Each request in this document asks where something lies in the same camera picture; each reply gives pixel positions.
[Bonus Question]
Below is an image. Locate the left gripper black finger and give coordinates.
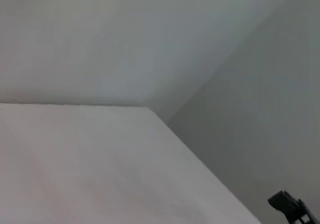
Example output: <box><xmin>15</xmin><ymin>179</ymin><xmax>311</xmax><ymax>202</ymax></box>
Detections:
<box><xmin>267</xmin><ymin>189</ymin><xmax>320</xmax><ymax>224</ymax></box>

